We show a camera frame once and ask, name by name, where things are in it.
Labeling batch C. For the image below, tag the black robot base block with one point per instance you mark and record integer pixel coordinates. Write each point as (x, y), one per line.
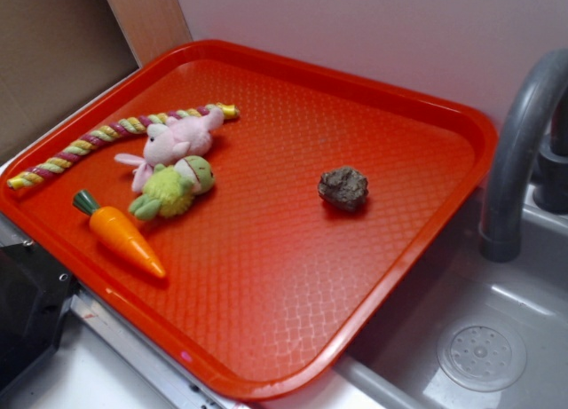
(36, 292)

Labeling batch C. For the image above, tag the grey-brown rock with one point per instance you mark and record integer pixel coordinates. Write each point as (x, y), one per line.
(344, 188)

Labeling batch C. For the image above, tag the orange plastic tray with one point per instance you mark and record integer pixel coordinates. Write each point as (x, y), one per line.
(267, 283)

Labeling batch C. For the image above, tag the green plush turtle toy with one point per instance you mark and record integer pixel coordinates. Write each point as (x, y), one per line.
(171, 190)

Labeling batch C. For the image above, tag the pink plush bunny toy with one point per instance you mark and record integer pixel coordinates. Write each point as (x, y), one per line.
(171, 141)

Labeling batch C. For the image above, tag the orange toy carrot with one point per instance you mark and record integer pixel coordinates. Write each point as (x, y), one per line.
(118, 234)

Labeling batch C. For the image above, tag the light wooden board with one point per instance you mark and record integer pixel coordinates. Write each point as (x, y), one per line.
(151, 27)

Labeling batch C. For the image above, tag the grey toy sink basin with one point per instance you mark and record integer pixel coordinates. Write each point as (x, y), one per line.
(460, 331)

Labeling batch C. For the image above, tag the brown cardboard panel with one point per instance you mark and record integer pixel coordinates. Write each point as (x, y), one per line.
(56, 57)

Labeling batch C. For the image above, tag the grey toy faucet spout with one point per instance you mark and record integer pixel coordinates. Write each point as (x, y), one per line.
(533, 141)

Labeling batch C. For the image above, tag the multicolour twisted rope toy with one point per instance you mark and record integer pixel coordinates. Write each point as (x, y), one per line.
(101, 136)

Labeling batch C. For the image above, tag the aluminium rail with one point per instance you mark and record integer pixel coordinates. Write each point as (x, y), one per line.
(102, 362)

